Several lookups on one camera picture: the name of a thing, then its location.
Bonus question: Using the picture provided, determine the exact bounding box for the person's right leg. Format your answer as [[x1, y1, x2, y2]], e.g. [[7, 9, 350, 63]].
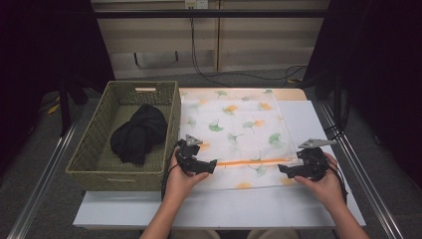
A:
[[247, 229, 302, 239]]

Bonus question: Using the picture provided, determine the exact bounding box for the white board sheet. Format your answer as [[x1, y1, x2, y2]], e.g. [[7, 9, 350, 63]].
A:
[[73, 99, 366, 231]]

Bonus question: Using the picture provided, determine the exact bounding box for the black cloth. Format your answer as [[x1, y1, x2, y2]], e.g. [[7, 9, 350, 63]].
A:
[[109, 104, 169, 166]]

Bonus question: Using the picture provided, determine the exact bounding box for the green woven basket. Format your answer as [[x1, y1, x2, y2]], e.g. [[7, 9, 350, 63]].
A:
[[65, 80, 182, 192]]

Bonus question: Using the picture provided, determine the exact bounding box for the person's left hand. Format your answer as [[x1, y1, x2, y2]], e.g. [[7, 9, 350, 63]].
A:
[[164, 148, 211, 203]]

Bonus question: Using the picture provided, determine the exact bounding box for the dark curtain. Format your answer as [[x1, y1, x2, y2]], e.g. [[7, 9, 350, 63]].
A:
[[0, 0, 115, 177], [302, 0, 422, 188]]

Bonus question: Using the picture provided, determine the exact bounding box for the person's right hand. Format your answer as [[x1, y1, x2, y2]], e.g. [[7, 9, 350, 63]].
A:
[[293, 151, 347, 210]]

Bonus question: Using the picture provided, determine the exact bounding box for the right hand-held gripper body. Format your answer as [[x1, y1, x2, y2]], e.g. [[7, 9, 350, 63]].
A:
[[297, 137, 337, 182]]

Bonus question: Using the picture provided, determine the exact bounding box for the white leaf-print mesh laundry bag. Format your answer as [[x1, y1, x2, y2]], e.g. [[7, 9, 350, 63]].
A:
[[178, 89, 300, 191]]

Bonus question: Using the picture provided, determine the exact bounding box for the black wall cable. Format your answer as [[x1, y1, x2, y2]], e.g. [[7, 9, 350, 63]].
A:
[[189, 7, 308, 88]]

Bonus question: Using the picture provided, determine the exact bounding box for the white wall outlet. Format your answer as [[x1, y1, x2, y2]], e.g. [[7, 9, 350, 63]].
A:
[[184, 0, 209, 10]]

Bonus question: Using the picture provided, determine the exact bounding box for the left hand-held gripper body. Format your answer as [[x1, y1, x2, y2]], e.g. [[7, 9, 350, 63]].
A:
[[175, 133, 203, 175]]

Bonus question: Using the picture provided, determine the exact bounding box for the yellow floor tape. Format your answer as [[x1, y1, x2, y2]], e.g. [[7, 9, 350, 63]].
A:
[[46, 96, 62, 116]]

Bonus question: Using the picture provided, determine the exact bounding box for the right hand-held gripper cable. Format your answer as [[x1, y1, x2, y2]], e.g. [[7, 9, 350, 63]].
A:
[[326, 154, 349, 204]]

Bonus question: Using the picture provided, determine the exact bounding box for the black metal stand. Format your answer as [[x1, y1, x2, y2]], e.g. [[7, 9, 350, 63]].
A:
[[57, 74, 90, 137], [313, 69, 351, 133]]

